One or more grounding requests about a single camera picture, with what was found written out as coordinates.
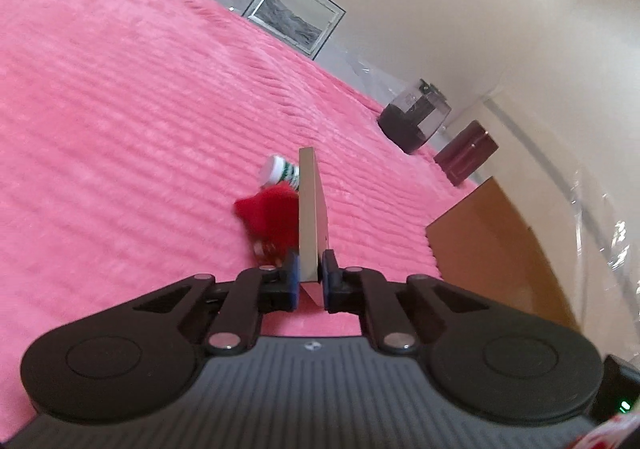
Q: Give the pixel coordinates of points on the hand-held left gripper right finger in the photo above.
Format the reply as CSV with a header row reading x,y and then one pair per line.
x,y
327,279

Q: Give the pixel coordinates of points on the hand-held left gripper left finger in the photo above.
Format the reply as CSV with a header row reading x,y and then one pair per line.
x,y
294,279

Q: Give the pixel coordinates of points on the tan board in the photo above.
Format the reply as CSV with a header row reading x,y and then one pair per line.
x,y
312,219

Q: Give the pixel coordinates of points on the brown cardboard box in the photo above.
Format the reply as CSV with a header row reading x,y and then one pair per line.
x,y
495,249

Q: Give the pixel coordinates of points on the red white printed cloth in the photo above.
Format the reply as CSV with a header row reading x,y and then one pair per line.
x,y
612,435

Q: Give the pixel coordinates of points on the red fuzzy toy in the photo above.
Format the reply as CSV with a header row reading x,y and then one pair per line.
x,y
272,214

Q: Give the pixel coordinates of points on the white cap striped bottle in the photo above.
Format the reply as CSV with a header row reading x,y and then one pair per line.
x,y
277,171

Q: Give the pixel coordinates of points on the clear plastic sheet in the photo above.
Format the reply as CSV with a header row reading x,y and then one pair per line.
x,y
600,229

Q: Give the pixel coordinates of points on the dark transparent jar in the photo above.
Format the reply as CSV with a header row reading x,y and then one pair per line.
x,y
410,119

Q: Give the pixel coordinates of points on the maroon canister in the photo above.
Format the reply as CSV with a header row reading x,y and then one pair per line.
x,y
465,154

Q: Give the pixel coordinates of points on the pink ribbed blanket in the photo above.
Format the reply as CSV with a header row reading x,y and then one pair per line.
x,y
125,129

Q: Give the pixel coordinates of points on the silver picture frame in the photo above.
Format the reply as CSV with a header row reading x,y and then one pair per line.
x,y
295,14

